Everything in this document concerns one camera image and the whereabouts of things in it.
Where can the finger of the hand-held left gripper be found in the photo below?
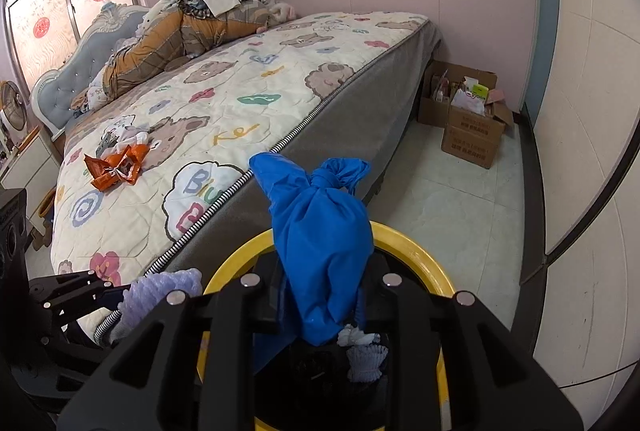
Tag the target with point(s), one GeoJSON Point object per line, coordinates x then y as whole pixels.
{"type": "Point", "coordinates": [75, 288]}
{"type": "Point", "coordinates": [70, 336]}

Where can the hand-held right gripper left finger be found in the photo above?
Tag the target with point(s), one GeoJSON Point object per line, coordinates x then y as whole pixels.
{"type": "Point", "coordinates": [270, 311]}

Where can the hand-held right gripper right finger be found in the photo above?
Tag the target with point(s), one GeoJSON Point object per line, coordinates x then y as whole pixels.
{"type": "Point", "coordinates": [395, 311]}

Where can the white tissue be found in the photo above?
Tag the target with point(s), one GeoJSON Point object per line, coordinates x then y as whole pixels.
{"type": "Point", "coordinates": [357, 336]}

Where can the yellow rimmed black trash bin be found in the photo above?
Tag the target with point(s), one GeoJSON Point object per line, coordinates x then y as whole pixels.
{"type": "Point", "coordinates": [415, 256]}

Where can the blue plastic bag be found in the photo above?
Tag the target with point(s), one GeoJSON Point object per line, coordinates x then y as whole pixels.
{"type": "Point", "coordinates": [320, 251]}

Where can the lavender foam fruit net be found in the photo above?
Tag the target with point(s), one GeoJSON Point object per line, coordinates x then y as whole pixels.
{"type": "Point", "coordinates": [160, 288]}

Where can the orange snack wrapper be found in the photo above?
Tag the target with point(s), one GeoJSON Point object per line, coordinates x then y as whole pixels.
{"type": "Point", "coordinates": [115, 168]}

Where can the pink grey cloth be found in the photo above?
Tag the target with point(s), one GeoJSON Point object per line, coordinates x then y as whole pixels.
{"type": "Point", "coordinates": [107, 143]}

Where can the dark bin with orange rim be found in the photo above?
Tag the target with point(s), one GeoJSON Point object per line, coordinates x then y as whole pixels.
{"type": "Point", "coordinates": [47, 206]}

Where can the white nightstand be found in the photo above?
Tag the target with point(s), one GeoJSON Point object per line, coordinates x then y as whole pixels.
{"type": "Point", "coordinates": [30, 171]}

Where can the standing fan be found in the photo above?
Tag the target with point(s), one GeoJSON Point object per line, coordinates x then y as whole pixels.
{"type": "Point", "coordinates": [12, 106]}

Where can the blue tufted headboard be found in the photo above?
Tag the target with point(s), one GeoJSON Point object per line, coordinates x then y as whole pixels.
{"type": "Point", "coordinates": [65, 86]}

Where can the open cardboard box with items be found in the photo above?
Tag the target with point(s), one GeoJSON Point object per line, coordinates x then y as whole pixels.
{"type": "Point", "coordinates": [430, 108]}

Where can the bed with bear quilt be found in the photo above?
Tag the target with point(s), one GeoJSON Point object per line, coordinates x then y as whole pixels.
{"type": "Point", "coordinates": [250, 76]}

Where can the orange brown folded quilt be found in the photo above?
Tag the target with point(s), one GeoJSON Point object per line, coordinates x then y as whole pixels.
{"type": "Point", "coordinates": [160, 46]}

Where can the pink white plush toy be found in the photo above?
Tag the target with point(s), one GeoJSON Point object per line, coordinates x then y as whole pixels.
{"type": "Point", "coordinates": [282, 13]}

